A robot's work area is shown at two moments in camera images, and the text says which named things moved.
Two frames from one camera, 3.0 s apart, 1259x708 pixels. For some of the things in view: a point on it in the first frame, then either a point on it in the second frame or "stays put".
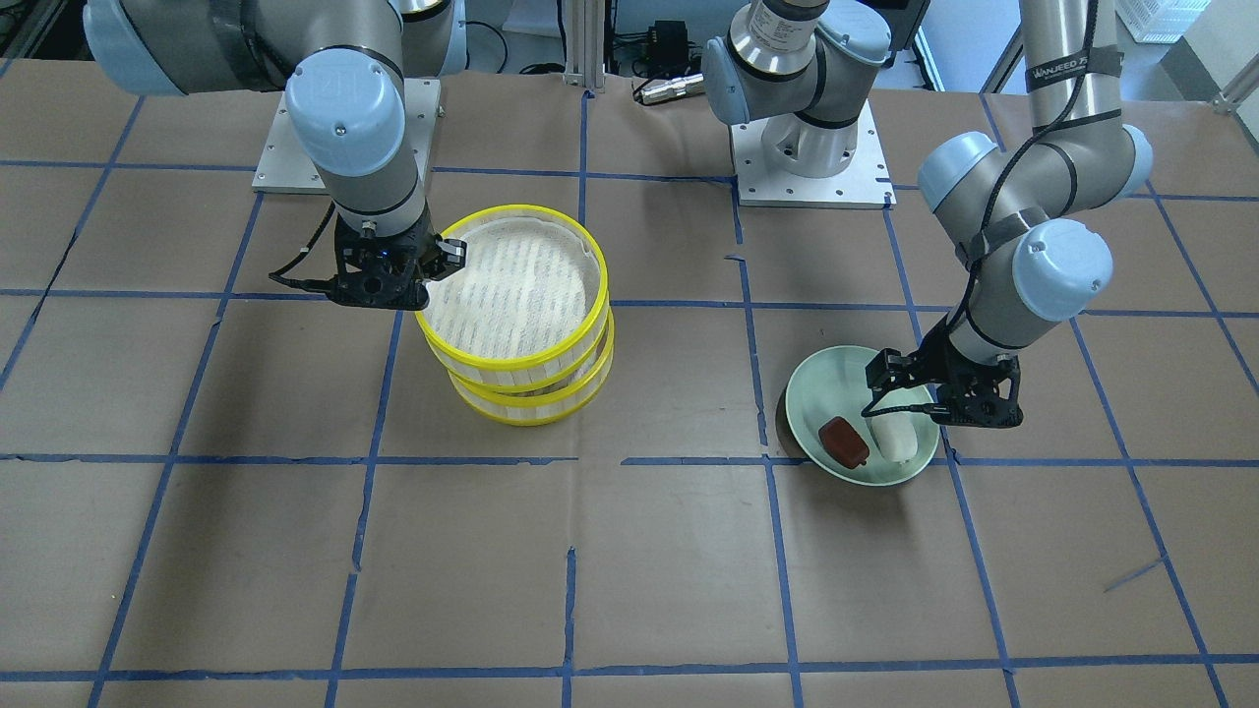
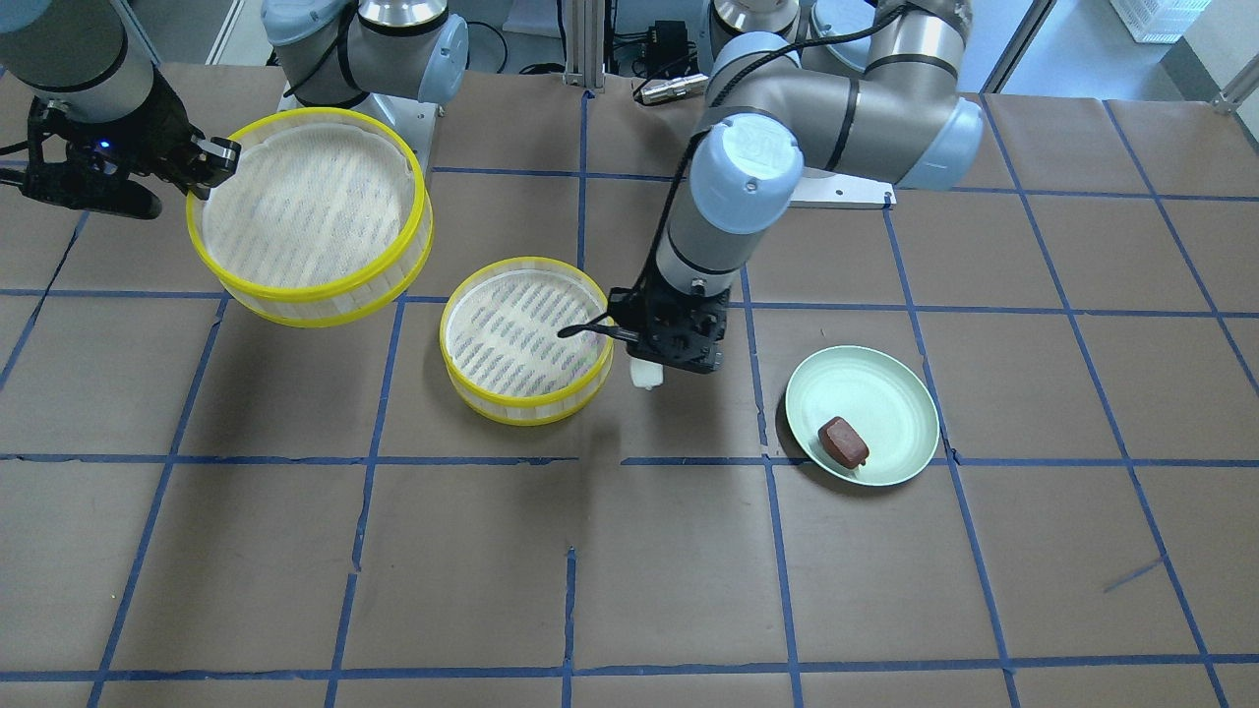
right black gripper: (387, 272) → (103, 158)
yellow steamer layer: (530, 305) → (326, 224)
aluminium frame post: (585, 41) stays put
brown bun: (843, 442) stays put
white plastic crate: (1159, 21) stays put
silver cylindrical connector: (685, 87) stays put
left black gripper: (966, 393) → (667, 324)
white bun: (897, 436) → (644, 374)
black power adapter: (667, 41) stays put
